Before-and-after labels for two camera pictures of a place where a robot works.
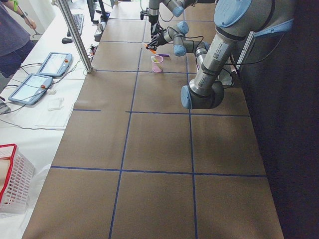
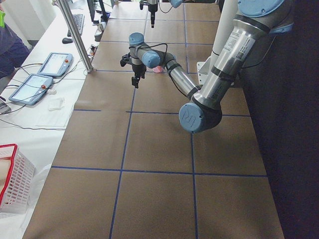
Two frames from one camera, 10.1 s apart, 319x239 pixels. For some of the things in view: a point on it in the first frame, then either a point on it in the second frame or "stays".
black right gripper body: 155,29 → 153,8
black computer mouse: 67,40 stays
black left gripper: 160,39 → 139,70
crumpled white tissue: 55,104 stays
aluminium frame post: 77,35 stays
